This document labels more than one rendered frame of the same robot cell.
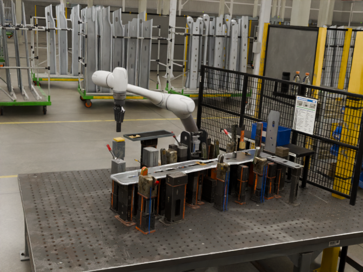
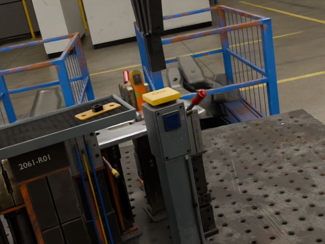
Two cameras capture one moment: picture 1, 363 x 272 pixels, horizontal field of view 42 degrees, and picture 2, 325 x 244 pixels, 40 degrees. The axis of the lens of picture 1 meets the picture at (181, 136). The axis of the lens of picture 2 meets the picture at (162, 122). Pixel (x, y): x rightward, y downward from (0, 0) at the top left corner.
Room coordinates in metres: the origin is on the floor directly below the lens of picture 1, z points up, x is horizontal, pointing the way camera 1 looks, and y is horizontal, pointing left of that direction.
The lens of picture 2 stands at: (3.99, 0.72, 1.41)
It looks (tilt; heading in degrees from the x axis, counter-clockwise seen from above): 20 degrees down; 200
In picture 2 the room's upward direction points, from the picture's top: 11 degrees counter-clockwise
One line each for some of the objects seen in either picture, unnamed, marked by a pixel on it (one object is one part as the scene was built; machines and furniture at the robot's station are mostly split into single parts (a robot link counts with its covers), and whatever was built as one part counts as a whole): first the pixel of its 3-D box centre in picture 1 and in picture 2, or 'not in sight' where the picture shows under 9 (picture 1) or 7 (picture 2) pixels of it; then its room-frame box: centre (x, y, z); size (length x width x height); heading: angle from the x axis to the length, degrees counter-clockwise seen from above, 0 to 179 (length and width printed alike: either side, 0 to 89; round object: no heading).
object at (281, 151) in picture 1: (280, 169); not in sight; (3.60, -0.81, 0.88); 0.08 x 0.08 x 0.36; 39
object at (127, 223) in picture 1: (125, 199); not in sight; (2.84, 0.34, 0.84); 0.18 x 0.06 x 0.29; 39
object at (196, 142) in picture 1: (193, 161); not in sight; (3.46, -0.10, 0.94); 0.18 x 0.13 x 0.49; 129
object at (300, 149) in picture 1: (264, 140); not in sight; (3.96, -0.72, 1.02); 0.90 x 0.22 x 0.03; 39
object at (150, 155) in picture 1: (149, 176); (92, 197); (3.16, 0.21, 0.90); 0.13 x 0.10 x 0.41; 39
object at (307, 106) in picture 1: (305, 114); not in sight; (3.80, -1.01, 1.30); 0.23 x 0.02 x 0.31; 39
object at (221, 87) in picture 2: not in sight; (200, 80); (0.71, -0.09, 0.47); 1.20 x 0.80 x 0.95; 24
